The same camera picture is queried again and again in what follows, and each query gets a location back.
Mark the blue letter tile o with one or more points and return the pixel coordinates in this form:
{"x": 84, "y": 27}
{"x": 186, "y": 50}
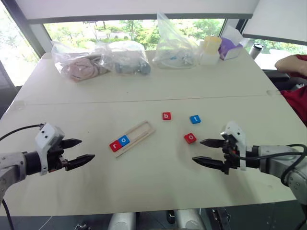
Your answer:
{"x": 124, "y": 140}

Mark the steel thermos bottle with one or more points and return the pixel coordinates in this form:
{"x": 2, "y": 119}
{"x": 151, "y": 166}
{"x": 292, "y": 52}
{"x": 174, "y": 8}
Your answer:
{"x": 256, "y": 50}

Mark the red letter tile r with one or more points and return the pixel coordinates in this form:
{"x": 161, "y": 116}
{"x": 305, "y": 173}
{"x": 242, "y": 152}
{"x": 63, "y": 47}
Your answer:
{"x": 115, "y": 145}

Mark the tall clear plastic bag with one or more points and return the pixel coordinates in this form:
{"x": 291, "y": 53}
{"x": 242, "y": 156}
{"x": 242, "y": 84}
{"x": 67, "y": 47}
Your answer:
{"x": 172, "y": 48}

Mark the silver rounded robot leg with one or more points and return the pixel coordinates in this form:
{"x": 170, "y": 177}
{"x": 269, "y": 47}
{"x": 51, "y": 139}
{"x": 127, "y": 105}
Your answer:
{"x": 121, "y": 221}
{"x": 189, "y": 219}

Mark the blue letter tile t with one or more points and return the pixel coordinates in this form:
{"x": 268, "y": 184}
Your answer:
{"x": 195, "y": 119}

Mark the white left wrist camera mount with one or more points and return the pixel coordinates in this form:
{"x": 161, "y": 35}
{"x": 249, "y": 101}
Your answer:
{"x": 46, "y": 137}

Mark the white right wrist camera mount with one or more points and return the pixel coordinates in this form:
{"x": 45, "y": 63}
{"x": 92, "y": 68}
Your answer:
{"x": 233, "y": 129}

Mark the plastic bag with pink items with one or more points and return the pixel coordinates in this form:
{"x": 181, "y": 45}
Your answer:
{"x": 76, "y": 64}

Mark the pale yellow plastic cup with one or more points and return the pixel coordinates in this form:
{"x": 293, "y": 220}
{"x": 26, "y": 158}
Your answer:
{"x": 212, "y": 44}

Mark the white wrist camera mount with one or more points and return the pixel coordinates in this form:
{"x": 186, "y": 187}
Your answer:
{"x": 46, "y": 137}
{"x": 233, "y": 129}

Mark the small white roller blind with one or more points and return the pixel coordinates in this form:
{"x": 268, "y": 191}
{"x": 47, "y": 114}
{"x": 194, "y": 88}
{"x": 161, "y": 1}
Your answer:
{"x": 278, "y": 19}

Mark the wooden letter tray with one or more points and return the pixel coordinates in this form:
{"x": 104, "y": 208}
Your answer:
{"x": 141, "y": 130}

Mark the red letter tile o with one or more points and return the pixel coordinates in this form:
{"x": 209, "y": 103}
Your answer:
{"x": 190, "y": 138}

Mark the plastic bag with grey items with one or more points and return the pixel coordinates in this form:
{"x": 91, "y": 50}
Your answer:
{"x": 129, "y": 62}

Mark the person's red shirt torso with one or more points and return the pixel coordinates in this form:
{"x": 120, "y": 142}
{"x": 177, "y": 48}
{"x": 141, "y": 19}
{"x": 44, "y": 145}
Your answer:
{"x": 297, "y": 103}

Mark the black bracket under table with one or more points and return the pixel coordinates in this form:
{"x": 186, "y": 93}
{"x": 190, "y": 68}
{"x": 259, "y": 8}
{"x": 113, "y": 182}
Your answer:
{"x": 220, "y": 219}
{"x": 170, "y": 216}

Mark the red letter tile b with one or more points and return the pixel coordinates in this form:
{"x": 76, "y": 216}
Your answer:
{"x": 166, "y": 116}

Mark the black chair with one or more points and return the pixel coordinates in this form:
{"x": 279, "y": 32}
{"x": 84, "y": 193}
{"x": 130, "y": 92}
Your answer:
{"x": 278, "y": 77}

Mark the white plastic container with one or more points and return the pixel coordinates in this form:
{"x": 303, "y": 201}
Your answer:
{"x": 208, "y": 59}

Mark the wide white roller blind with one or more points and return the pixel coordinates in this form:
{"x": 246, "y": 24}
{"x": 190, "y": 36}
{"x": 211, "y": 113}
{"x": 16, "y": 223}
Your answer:
{"x": 120, "y": 8}

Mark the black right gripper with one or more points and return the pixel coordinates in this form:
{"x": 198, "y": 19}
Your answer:
{"x": 231, "y": 158}

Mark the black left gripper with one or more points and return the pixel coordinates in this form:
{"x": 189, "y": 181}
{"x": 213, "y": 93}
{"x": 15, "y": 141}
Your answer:
{"x": 56, "y": 155}

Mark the person's bare forearm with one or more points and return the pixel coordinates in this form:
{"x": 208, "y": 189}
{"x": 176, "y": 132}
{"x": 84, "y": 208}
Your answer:
{"x": 286, "y": 64}

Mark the purple tissue box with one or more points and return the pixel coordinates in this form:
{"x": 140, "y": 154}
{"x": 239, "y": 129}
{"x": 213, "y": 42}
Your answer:
{"x": 227, "y": 51}

